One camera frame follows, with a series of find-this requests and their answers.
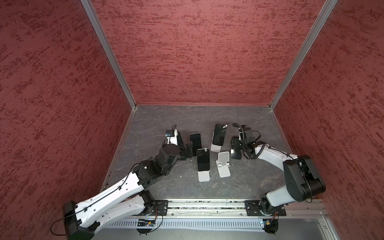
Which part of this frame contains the purple edged dark phone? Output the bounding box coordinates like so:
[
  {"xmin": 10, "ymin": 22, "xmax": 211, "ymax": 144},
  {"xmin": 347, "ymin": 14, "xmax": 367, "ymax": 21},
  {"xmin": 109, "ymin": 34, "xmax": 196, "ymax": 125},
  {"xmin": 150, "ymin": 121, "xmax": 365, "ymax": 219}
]
[{"xmin": 230, "ymin": 137, "xmax": 243, "ymax": 160}]

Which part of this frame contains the white stand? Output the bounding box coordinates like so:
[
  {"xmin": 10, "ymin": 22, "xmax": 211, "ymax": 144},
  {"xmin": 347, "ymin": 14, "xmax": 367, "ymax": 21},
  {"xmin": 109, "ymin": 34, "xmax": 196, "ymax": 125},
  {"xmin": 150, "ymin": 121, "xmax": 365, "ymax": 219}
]
[
  {"xmin": 211, "ymin": 133, "xmax": 222, "ymax": 153},
  {"xmin": 198, "ymin": 171, "xmax": 210, "ymax": 183},
  {"xmin": 216, "ymin": 152, "xmax": 231, "ymax": 178}
]

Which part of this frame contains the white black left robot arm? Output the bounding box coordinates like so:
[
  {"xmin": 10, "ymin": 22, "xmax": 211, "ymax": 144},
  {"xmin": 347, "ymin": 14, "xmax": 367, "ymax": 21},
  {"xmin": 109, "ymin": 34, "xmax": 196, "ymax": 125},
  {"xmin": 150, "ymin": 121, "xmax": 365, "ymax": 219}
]
[{"xmin": 63, "ymin": 144, "xmax": 193, "ymax": 240}]

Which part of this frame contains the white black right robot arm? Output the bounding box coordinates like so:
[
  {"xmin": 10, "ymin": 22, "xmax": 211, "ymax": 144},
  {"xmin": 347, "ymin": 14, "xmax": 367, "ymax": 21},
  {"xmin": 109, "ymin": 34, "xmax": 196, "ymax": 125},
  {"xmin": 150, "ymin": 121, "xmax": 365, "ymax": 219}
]
[{"xmin": 231, "ymin": 123, "xmax": 326, "ymax": 216}]

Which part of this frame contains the black phone with sticker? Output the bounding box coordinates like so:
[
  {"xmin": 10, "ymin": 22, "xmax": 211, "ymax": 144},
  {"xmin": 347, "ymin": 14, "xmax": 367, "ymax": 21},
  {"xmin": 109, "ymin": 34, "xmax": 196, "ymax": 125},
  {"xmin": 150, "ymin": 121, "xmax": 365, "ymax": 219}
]
[{"xmin": 212, "ymin": 124, "xmax": 228, "ymax": 147}]

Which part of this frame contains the left small circuit board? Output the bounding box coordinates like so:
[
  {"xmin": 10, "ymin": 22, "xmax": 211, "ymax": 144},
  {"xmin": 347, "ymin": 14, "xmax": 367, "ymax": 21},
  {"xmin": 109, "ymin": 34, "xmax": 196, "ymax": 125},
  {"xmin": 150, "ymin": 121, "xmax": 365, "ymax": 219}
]
[{"xmin": 137, "ymin": 219, "xmax": 157, "ymax": 228}]

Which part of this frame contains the small circuit board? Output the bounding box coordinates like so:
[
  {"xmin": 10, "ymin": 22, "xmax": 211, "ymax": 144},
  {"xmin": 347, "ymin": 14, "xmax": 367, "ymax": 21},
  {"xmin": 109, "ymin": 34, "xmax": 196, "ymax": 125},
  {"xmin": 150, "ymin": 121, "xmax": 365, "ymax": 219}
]
[
  {"xmin": 137, "ymin": 219, "xmax": 157, "ymax": 228},
  {"xmin": 263, "ymin": 219, "xmax": 279, "ymax": 229}
]

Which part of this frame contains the right small circuit board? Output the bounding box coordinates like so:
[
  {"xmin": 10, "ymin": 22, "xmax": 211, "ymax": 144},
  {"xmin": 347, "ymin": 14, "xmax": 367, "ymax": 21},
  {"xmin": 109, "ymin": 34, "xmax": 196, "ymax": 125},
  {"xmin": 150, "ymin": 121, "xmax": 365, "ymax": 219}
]
[{"xmin": 263, "ymin": 219, "xmax": 279, "ymax": 229}]

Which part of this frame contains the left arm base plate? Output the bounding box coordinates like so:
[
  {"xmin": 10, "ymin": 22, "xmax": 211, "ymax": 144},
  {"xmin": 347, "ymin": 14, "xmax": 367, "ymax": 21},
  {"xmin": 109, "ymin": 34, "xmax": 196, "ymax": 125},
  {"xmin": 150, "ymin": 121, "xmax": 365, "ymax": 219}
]
[{"xmin": 151, "ymin": 200, "xmax": 169, "ymax": 217}]

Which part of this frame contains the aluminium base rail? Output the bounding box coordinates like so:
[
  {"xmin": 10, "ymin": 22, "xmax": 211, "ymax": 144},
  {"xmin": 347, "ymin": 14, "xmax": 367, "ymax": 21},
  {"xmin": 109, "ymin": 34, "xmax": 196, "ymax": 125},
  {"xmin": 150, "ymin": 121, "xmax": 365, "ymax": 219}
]
[{"xmin": 125, "ymin": 198, "xmax": 329, "ymax": 219}]

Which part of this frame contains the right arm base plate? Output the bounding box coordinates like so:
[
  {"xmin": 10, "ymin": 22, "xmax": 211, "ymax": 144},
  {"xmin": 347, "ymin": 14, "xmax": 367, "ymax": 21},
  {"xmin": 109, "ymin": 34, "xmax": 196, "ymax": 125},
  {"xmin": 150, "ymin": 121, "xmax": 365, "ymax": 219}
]
[{"xmin": 245, "ymin": 199, "xmax": 287, "ymax": 217}]

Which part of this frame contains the white slotted cable duct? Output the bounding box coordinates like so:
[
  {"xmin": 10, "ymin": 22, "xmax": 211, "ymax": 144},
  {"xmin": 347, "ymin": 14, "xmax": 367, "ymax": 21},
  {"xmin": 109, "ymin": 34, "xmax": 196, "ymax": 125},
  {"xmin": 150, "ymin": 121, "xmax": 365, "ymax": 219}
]
[{"xmin": 107, "ymin": 218, "xmax": 264, "ymax": 232}]

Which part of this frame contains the aluminium corner post right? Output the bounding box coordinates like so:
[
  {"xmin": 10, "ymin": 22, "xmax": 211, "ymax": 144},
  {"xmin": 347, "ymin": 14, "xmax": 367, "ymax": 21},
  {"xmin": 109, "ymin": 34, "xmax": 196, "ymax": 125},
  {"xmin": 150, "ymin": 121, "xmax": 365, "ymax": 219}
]
[{"xmin": 269, "ymin": 0, "xmax": 338, "ymax": 112}]

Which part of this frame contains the aluminium corner post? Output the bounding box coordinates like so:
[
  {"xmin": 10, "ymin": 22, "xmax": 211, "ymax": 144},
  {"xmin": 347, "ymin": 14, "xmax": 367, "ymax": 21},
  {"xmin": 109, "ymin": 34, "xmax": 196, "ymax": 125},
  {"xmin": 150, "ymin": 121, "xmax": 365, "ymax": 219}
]
[
  {"xmin": 81, "ymin": 0, "xmax": 137, "ymax": 111},
  {"xmin": 269, "ymin": 0, "xmax": 338, "ymax": 112}
]

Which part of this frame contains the aluminium corner post left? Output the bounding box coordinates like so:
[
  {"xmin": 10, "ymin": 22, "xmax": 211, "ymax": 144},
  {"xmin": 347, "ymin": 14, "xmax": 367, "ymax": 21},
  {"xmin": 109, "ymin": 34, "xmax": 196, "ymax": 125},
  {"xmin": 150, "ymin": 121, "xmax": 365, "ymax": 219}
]
[{"xmin": 81, "ymin": 0, "xmax": 137, "ymax": 111}]

